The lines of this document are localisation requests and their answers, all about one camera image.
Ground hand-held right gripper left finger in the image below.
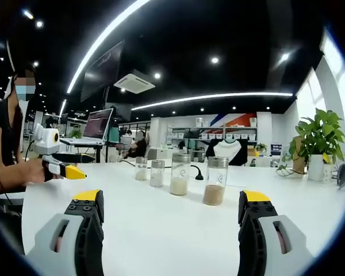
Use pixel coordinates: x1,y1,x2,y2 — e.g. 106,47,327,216
25,189,105,276

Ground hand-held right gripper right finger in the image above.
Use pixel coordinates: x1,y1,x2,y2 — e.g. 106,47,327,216
237,189,316,276

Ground small seasoning bottle white powder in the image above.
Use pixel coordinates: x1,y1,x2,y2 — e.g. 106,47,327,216
149,160,166,188
135,156,148,182

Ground tall seasoning bottle brown grains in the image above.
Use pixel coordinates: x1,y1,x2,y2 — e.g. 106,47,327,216
202,156,229,206

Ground tall seasoning bottle white grains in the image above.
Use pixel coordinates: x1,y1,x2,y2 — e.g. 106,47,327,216
169,153,191,197

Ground person's left hand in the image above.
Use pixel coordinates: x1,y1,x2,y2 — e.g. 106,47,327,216
25,157,66,184

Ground black laptop stand desk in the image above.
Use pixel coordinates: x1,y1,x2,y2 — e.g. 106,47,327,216
60,137,127,164

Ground open laptop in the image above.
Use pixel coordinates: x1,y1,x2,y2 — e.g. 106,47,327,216
60,108,114,146

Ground person's torso in black shirt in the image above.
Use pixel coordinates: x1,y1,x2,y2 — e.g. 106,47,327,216
0,94,25,202

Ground black hanging monitor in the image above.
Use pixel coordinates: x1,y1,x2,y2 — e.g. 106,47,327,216
80,40,125,103

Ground brown cardboard piece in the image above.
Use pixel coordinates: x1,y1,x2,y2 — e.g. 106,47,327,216
291,136,306,174

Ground small blue screen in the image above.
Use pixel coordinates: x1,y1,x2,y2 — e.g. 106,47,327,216
270,143,283,158

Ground small green plant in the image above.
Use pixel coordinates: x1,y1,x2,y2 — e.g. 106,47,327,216
254,143,268,158

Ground ceiling air conditioner unit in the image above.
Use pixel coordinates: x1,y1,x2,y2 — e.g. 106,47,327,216
113,69,156,94

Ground chair with white black shirt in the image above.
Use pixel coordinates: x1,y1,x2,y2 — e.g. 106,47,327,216
205,138,250,167

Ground green potted plant white pot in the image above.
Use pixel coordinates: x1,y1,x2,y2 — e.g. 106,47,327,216
277,108,345,182

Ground shelf with white bins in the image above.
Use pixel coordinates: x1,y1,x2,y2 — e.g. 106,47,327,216
164,117,258,145

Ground thin black body cable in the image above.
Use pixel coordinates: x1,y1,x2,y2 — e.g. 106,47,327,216
0,114,22,218

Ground black table cable with plug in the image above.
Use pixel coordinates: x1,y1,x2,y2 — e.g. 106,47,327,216
119,159,204,182

